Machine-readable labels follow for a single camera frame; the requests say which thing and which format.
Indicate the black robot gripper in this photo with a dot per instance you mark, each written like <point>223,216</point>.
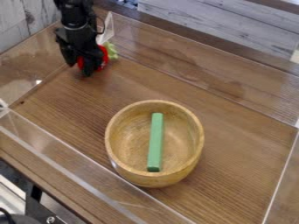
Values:
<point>76,39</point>

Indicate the red plush strawberry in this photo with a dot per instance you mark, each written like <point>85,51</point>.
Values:
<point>109,51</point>

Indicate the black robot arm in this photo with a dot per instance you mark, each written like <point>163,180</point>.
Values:
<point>73,5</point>

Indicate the wooden oval bowl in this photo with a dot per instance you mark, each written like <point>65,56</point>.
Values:
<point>127,139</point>

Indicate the green rectangular block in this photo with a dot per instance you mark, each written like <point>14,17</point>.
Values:
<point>156,143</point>

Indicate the black table leg clamp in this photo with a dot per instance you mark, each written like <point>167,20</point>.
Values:
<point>36,210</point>

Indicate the clear acrylic corner bracket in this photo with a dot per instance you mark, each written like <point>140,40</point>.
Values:
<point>105,29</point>

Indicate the clear acrylic tray wall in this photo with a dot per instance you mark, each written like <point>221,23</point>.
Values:
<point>244,183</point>

